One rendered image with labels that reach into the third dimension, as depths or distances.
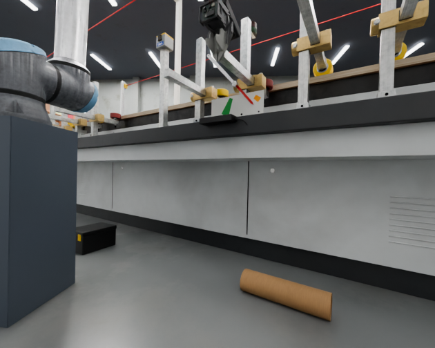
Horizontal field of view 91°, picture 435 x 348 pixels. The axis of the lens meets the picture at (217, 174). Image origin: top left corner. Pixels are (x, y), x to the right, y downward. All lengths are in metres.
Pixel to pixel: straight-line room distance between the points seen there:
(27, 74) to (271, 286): 1.08
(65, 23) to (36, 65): 0.25
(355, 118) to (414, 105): 0.15
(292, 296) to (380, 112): 0.65
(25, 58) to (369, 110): 1.12
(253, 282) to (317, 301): 0.21
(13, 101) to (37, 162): 0.20
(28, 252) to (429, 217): 1.36
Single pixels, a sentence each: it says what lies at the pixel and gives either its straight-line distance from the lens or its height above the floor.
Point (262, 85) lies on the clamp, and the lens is 0.98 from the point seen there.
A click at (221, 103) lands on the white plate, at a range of 1.04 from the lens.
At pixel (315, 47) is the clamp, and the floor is 0.92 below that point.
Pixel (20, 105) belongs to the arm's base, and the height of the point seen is 0.65.
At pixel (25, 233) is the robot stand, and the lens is 0.89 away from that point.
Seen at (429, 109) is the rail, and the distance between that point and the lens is 0.87.
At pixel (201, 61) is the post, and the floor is 1.00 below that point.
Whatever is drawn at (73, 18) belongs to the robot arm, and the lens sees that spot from 1.20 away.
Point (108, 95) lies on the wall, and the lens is 12.72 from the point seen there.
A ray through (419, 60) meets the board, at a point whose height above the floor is 0.88.
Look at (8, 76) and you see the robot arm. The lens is 0.98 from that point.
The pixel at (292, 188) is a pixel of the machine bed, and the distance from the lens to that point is 1.09.
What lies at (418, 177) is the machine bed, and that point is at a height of 0.46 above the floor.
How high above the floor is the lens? 0.45
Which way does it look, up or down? level
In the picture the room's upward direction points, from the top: 1 degrees clockwise
